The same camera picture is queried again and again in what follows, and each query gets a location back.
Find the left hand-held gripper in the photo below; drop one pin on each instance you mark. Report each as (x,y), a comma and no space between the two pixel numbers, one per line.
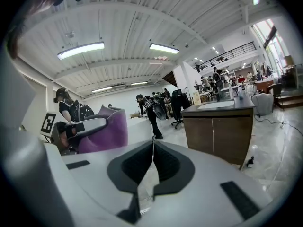
(48,124)

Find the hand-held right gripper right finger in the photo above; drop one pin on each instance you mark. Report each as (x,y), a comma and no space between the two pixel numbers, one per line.
(208,185)

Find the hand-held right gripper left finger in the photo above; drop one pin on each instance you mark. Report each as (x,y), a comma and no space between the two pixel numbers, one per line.
(94,174)

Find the purple cloth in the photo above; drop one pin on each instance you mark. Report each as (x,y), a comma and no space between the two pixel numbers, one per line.
(111,131)

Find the dark vanity cabinet black top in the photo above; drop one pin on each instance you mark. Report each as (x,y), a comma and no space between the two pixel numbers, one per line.
(243,103)

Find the small black floor device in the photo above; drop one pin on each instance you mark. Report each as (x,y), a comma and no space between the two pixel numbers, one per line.
(250,162)

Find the black hard-shell backpack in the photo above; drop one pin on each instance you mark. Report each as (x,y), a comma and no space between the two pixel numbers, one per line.
(159,111)

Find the white sink basin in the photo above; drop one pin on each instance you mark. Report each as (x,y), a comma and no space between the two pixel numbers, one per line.
(215,104)

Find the large pump bottle orange label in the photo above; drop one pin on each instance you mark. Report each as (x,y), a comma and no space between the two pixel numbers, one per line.
(197,99)

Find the black office chair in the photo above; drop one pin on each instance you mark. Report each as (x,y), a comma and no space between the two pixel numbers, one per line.
(180,103)

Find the blue spray bottle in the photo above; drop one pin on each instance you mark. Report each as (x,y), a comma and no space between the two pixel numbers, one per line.
(240,94)

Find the grey armchair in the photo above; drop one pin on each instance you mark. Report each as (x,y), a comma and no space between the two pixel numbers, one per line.
(262,104)

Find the black mezzanine railing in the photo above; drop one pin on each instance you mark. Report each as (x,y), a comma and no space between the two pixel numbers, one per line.
(246,46)

